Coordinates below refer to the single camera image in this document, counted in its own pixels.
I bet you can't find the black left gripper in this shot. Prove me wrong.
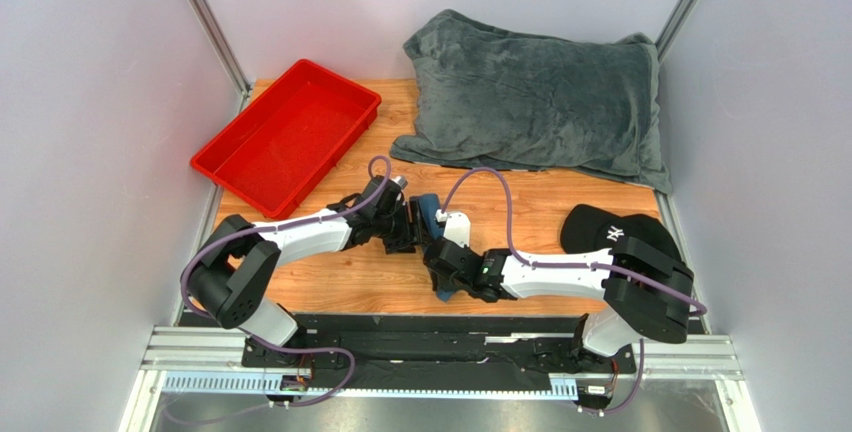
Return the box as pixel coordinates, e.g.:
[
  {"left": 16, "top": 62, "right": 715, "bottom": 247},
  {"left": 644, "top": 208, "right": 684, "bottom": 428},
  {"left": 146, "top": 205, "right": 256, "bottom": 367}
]
[{"left": 373, "top": 198, "right": 434, "bottom": 255}]

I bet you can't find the blue t shirt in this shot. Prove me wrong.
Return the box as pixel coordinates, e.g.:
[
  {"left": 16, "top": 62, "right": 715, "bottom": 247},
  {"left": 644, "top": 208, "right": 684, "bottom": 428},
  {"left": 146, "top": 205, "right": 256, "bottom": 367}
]
[{"left": 418, "top": 193, "right": 456, "bottom": 302}]

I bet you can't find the red plastic tray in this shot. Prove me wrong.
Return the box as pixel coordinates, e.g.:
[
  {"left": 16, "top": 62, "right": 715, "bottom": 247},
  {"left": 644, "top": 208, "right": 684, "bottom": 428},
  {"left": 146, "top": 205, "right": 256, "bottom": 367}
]
[{"left": 190, "top": 59, "right": 381, "bottom": 220}]

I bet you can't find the black baseball cap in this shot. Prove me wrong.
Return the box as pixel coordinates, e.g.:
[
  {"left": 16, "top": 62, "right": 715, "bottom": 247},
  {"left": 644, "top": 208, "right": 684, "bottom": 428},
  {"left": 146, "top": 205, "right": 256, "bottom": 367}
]
[{"left": 559, "top": 204, "right": 682, "bottom": 261}]

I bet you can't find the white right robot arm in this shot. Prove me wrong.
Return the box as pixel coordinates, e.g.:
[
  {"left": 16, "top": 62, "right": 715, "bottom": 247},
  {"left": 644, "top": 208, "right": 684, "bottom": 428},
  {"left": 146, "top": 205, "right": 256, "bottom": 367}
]
[{"left": 423, "top": 237, "right": 704, "bottom": 357}]

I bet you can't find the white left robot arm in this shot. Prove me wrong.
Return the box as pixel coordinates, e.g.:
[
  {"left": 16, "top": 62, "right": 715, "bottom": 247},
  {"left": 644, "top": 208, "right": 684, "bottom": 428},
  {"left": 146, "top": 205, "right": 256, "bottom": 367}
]
[{"left": 180, "top": 175, "right": 442, "bottom": 346}]

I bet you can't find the grey plush pillow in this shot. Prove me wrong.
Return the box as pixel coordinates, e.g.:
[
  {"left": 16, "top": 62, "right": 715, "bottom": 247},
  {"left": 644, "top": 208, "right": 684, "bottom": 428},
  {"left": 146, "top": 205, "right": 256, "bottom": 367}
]
[{"left": 390, "top": 9, "right": 672, "bottom": 194}]

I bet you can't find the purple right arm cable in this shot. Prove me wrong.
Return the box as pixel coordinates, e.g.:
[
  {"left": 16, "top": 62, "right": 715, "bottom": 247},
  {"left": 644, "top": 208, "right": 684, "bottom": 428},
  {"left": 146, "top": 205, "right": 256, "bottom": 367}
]
[{"left": 435, "top": 166, "right": 709, "bottom": 417}]

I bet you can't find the left aluminium frame post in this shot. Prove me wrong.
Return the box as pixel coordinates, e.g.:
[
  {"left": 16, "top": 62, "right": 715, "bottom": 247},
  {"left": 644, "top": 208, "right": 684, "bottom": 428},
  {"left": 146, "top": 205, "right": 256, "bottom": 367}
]
[{"left": 188, "top": 0, "right": 252, "bottom": 98}]

